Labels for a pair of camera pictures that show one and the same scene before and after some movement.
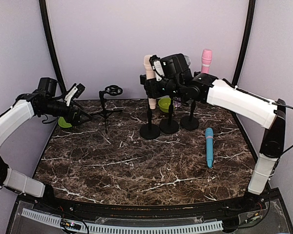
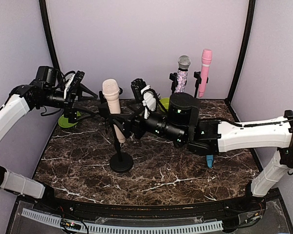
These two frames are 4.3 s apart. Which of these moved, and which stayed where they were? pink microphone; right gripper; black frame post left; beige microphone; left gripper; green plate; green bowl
Moved: beige microphone; right gripper; left gripper
Stayed: green bowl; black frame post left; green plate; pink microphone
